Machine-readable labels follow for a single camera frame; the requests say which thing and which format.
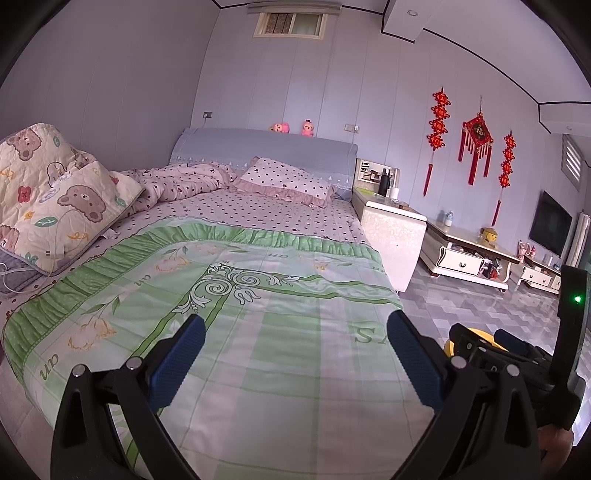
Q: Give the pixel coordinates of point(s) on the white standing air conditioner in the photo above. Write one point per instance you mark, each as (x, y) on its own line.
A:
(579, 240)

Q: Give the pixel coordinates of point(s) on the green printed blanket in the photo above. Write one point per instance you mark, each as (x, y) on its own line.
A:
(286, 369)

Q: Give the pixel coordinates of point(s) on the dotted pillow with pink frill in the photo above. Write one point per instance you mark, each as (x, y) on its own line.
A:
(286, 180)

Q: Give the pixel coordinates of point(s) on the white nightstand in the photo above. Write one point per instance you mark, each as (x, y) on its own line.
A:
(392, 244)

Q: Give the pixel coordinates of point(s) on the large white low cabinet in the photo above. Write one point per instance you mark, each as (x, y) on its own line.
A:
(461, 263)

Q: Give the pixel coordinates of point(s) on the white dotted bed sheet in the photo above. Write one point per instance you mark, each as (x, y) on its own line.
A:
(258, 212)

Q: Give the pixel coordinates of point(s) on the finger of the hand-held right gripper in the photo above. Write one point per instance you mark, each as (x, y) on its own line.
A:
(515, 344)
(471, 344)

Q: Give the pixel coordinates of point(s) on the yellow rimmed black bin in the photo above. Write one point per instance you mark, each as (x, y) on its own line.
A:
(449, 347)

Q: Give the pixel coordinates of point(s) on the louvred window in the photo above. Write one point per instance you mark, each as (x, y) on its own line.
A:
(572, 161)

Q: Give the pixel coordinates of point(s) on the bed with blue headboard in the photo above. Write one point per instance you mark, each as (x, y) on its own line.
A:
(258, 147)

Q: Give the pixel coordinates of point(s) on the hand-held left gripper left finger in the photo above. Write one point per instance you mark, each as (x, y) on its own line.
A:
(180, 355)

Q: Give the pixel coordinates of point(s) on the red diamond knot ornament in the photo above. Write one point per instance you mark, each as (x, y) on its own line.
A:
(478, 131)

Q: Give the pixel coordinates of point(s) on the small high window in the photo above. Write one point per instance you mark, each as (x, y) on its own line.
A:
(291, 25)

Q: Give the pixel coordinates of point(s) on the yellow toy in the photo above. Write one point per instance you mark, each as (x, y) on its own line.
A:
(488, 236)

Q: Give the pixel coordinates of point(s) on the bear print quilt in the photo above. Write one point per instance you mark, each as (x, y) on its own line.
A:
(69, 198)

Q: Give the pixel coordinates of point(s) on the small white low cabinet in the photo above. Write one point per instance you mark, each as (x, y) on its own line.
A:
(535, 279)

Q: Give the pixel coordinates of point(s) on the pink figurines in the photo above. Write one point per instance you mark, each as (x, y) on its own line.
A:
(526, 250)

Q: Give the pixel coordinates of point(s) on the baby bottle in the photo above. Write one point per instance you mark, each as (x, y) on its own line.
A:
(449, 218)

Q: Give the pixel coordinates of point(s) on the shelf clutter pile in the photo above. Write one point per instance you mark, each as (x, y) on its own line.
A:
(491, 270)

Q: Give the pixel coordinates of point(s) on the wall mounted television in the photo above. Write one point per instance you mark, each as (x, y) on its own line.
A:
(549, 221)

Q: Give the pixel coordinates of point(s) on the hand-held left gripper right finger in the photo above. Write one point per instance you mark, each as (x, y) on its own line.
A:
(408, 355)

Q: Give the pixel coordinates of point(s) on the black thermos bottle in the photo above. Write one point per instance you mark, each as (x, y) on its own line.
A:
(384, 182)

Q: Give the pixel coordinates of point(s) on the pink dotted quilt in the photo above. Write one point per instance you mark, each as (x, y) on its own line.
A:
(184, 182)

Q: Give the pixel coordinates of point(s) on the person's right hand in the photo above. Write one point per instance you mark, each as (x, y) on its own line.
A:
(554, 443)

